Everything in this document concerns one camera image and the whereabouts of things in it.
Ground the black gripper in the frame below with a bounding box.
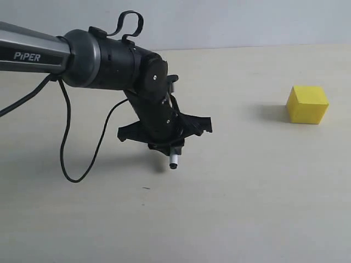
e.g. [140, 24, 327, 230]
[117, 91, 213, 156]

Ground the black and white marker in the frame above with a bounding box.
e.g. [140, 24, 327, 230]
[169, 148, 178, 169]

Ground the yellow cube block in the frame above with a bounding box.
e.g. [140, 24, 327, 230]
[286, 85, 329, 124]

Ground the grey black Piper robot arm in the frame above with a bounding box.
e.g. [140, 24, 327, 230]
[1, 22, 212, 155]

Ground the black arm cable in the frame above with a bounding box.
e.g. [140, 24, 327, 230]
[0, 10, 145, 183]

